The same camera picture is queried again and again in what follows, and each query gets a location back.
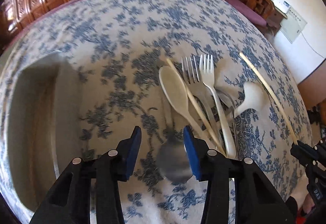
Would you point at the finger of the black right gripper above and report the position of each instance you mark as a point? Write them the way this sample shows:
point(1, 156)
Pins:
point(310, 158)

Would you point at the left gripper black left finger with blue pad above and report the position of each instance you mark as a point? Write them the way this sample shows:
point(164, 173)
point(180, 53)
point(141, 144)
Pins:
point(68, 200)

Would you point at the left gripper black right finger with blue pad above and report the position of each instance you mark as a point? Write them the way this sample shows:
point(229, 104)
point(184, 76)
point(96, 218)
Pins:
point(256, 199)

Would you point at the white ceramic soup spoon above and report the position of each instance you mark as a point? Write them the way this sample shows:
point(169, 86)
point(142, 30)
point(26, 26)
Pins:
point(255, 98)

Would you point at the steel spoon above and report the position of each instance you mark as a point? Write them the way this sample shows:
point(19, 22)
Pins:
point(171, 159)
point(229, 108)

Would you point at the white plastic fork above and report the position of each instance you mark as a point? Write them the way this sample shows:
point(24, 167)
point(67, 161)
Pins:
point(206, 69)

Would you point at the steel fork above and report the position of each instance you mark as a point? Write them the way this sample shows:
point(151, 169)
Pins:
point(190, 74)

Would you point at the beige wooden spoon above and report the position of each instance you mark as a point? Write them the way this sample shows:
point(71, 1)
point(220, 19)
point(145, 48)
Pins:
point(175, 91)

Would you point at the person's right hand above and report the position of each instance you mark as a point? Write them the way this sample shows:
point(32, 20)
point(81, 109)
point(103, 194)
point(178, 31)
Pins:
point(308, 204)

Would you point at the grey metal tray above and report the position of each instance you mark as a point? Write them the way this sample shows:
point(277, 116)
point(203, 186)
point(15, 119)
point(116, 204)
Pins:
point(43, 127)

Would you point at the purple side cushion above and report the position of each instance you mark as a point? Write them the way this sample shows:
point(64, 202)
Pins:
point(252, 16)

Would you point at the wooden side bench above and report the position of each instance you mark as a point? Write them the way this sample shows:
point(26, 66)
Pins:
point(264, 8)

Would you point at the blue floral tablecloth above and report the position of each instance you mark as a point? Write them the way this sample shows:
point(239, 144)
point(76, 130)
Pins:
point(115, 46)

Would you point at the white wall panel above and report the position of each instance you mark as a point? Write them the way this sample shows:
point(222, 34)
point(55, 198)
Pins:
point(293, 25)

